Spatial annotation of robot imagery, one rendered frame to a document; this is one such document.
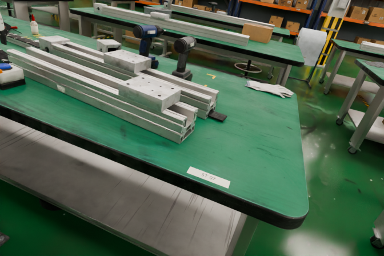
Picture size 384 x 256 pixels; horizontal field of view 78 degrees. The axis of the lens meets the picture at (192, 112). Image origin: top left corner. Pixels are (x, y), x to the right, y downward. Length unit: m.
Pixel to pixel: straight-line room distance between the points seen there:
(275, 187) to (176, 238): 0.63
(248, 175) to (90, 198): 0.86
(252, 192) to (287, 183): 0.12
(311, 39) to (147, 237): 3.82
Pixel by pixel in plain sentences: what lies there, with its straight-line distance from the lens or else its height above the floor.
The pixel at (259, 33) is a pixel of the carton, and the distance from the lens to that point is 2.80.
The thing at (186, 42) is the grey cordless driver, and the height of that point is 0.99.
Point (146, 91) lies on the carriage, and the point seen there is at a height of 0.90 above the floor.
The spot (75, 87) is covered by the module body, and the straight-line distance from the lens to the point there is 0.92.
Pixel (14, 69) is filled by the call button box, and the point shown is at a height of 0.84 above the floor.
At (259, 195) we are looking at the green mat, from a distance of 0.63.
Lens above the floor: 1.20
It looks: 28 degrees down
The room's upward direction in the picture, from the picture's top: 10 degrees clockwise
